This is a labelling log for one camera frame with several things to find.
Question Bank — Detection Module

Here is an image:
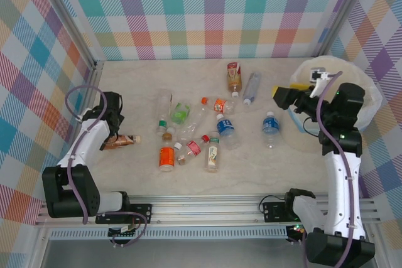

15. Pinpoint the brown label plastic bottle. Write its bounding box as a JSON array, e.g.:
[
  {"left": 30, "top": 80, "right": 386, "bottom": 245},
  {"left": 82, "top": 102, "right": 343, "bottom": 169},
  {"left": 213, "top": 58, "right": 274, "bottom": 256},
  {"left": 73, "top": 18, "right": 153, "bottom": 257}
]
[{"left": 102, "top": 134, "right": 142, "bottom": 151}]

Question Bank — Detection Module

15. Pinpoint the aluminium frame post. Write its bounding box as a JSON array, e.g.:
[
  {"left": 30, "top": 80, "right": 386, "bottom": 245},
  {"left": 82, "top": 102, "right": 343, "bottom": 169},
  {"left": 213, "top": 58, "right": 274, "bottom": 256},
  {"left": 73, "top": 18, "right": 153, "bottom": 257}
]
[
  {"left": 317, "top": 0, "right": 370, "bottom": 59},
  {"left": 37, "top": 0, "right": 97, "bottom": 70}
]

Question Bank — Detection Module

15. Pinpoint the blue label water bottle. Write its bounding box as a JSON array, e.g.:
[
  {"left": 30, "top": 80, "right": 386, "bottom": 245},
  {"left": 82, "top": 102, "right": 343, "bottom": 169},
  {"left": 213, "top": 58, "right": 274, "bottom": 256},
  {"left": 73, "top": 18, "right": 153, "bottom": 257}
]
[
  {"left": 215, "top": 113, "right": 241, "bottom": 151},
  {"left": 262, "top": 110, "right": 281, "bottom": 149}
]

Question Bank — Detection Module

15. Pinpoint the circuit board with lights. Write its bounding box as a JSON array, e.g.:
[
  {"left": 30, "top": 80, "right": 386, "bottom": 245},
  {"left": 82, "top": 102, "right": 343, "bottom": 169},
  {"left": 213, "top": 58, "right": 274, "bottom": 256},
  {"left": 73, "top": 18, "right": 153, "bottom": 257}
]
[{"left": 286, "top": 223, "right": 308, "bottom": 244}]

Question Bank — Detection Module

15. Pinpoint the white label green-cap bottle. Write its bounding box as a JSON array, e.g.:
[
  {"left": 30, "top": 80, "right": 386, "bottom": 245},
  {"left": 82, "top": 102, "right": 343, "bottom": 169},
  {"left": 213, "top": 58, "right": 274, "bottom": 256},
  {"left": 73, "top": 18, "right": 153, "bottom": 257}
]
[{"left": 204, "top": 136, "right": 222, "bottom": 174}]

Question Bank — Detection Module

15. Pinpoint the brown tea bottle red top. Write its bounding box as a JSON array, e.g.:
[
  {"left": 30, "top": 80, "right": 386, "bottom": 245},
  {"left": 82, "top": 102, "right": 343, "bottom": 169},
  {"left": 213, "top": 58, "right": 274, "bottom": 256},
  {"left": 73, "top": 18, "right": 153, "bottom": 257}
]
[{"left": 226, "top": 62, "right": 243, "bottom": 99}]

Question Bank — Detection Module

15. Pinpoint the clear bluish plastic bottle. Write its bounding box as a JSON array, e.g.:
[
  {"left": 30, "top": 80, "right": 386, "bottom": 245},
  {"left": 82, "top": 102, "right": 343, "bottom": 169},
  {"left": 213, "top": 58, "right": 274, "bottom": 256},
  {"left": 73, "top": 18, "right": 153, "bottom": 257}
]
[{"left": 242, "top": 72, "right": 263, "bottom": 106}]

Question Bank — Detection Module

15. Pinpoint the orange-cap orange-label clear bottle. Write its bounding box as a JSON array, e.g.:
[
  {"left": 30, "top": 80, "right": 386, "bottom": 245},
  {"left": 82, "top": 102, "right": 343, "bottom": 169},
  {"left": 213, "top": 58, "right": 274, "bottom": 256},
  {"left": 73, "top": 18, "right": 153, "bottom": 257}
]
[{"left": 200, "top": 97, "right": 236, "bottom": 115}]

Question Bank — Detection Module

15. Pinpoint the aluminium side rail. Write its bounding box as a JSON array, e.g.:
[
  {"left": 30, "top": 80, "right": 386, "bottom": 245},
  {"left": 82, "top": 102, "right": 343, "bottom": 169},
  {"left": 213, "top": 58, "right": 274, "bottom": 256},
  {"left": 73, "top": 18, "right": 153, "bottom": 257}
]
[{"left": 82, "top": 60, "right": 106, "bottom": 119}]

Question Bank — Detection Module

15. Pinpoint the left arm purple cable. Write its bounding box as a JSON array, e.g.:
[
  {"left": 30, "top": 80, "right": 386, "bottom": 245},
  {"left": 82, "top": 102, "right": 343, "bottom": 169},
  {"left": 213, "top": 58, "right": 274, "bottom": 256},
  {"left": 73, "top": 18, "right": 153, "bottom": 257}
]
[{"left": 65, "top": 87, "right": 148, "bottom": 248}]

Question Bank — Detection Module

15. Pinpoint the green label plastic bottle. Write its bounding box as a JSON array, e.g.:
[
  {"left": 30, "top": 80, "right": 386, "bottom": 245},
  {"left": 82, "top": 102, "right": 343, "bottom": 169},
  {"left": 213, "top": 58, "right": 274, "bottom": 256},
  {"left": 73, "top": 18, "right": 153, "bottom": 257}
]
[{"left": 166, "top": 102, "right": 192, "bottom": 134}]

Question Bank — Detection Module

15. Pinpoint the clear bottle green neck ring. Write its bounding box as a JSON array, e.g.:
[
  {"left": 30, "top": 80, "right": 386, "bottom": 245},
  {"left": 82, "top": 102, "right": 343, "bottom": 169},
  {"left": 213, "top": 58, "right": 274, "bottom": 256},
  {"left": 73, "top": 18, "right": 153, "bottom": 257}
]
[{"left": 156, "top": 89, "right": 174, "bottom": 134}]

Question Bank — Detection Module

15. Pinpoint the thin black cable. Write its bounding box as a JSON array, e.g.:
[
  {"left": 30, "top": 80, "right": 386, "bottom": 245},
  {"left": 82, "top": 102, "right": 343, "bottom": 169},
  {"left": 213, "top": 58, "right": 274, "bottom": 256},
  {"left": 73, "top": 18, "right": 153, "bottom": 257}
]
[{"left": 258, "top": 195, "right": 285, "bottom": 216}]

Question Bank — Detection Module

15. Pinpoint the red label red-cap bottle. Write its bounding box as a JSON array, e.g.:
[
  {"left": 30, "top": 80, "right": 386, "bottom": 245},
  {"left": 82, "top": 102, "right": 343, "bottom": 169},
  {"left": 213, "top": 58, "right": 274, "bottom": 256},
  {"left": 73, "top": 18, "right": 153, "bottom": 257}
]
[{"left": 177, "top": 134, "right": 210, "bottom": 166}]

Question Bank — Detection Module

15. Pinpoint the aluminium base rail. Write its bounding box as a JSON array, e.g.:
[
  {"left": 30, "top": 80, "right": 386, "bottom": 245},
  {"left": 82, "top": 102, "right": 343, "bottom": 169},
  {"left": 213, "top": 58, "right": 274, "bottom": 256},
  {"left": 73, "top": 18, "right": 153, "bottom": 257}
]
[{"left": 34, "top": 195, "right": 378, "bottom": 227}]

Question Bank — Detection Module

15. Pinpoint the small circuit board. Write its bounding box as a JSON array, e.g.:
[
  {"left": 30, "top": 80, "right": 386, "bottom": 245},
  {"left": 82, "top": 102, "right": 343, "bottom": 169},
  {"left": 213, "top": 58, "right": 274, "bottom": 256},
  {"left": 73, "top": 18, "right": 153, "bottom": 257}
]
[{"left": 108, "top": 224, "right": 138, "bottom": 239}]

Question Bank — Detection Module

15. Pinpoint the large orange label bottle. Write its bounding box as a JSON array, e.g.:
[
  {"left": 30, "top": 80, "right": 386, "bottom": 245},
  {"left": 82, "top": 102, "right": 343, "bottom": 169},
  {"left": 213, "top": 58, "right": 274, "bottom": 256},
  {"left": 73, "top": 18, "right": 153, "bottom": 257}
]
[{"left": 158, "top": 132, "right": 176, "bottom": 173}]

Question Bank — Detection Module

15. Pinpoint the white bin with plastic liner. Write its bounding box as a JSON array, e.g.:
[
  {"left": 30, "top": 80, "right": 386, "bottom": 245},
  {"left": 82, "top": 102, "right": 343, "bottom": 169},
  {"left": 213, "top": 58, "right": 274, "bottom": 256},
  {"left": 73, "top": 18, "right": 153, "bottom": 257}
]
[{"left": 282, "top": 55, "right": 383, "bottom": 153}]

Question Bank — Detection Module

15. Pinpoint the slotted cable duct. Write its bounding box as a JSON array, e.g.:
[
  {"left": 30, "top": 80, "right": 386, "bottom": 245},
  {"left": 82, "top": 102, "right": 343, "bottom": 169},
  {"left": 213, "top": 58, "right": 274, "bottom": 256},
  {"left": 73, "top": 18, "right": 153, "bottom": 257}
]
[{"left": 49, "top": 228, "right": 289, "bottom": 241}]

